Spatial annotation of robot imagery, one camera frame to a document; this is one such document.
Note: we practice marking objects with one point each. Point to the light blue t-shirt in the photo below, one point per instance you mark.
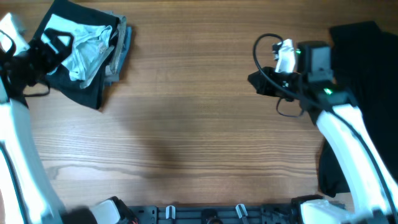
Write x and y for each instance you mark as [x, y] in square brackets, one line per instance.
[90, 48]

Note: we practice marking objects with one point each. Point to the grey folded garment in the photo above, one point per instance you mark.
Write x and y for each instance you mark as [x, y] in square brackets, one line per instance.
[121, 27]

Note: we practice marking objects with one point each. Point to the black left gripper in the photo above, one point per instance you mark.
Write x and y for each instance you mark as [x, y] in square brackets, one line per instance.
[50, 61]

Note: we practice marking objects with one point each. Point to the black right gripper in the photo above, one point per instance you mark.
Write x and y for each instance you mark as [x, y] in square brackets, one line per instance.
[264, 87]

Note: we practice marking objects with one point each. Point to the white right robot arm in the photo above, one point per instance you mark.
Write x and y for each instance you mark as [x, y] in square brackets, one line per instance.
[303, 72]

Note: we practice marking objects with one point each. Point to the black clothes pile right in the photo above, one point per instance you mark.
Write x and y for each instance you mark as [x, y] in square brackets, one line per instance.
[364, 59]

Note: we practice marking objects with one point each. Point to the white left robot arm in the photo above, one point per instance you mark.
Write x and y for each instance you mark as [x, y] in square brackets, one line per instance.
[30, 197]

